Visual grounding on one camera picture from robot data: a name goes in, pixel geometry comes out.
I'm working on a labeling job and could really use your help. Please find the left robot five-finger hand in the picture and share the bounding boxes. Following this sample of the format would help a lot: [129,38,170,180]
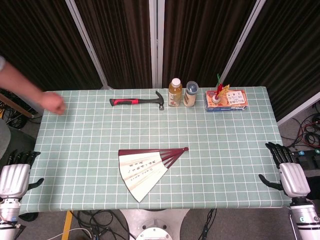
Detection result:
[0,149,45,200]

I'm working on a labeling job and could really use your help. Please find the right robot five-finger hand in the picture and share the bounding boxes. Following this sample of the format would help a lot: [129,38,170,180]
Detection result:
[258,141,311,199]

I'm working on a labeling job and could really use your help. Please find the person's bare hand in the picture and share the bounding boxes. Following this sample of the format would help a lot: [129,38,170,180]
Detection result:
[39,91,67,116]

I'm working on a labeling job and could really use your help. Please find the paper folding fan red ribs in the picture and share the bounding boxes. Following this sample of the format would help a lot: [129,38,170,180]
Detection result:
[117,147,190,203]

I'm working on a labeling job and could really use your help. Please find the person's bare forearm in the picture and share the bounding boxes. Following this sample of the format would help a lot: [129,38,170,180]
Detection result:
[0,56,46,106]

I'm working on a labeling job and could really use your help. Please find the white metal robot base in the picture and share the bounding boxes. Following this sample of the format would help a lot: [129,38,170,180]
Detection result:
[118,208,191,240]

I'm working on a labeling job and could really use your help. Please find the person's black trouser leg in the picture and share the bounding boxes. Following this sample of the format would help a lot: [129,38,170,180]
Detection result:
[306,174,320,201]

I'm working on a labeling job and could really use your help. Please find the black power strip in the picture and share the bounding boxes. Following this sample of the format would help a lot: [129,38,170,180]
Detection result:
[291,149,320,157]

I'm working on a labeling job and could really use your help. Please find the brown wooden bar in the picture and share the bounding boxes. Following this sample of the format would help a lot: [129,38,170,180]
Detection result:
[0,93,35,118]

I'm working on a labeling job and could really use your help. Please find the dark ribbed partition panel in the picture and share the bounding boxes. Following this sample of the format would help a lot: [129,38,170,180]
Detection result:
[74,0,158,90]
[157,0,266,89]
[221,0,320,126]
[0,0,112,116]

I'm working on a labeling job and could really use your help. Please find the yellow floor tape strip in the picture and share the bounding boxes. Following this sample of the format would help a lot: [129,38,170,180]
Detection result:
[61,210,74,235]

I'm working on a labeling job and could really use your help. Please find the green grid tablecloth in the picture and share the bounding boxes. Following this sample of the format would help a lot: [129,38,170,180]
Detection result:
[18,86,292,215]

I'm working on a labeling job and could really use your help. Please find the orange blue tissue pack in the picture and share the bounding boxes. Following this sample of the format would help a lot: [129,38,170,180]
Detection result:
[204,89,247,113]

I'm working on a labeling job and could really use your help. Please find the red yellow feather shuttlecock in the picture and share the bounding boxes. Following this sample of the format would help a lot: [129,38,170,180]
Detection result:
[211,73,230,105]

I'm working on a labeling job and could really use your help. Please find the yellow tea bottle white cap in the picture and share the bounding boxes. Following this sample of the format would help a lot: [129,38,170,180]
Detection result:
[167,77,182,108]

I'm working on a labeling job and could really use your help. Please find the beige jar clear lid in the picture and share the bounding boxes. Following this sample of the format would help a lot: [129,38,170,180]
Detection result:
[183,80,199,108]

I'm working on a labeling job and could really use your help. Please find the tangled black floor cables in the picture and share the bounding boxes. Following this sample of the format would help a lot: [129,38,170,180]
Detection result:
[0,89,43,130]
[283,104,320,151]
[69,209,132,240]

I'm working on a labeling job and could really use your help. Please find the white floor cable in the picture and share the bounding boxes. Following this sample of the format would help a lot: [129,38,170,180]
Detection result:
[51,226,90,240]

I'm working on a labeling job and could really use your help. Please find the claw hammer red black handle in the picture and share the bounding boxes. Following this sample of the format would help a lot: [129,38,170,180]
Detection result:
[109,90,165,111]

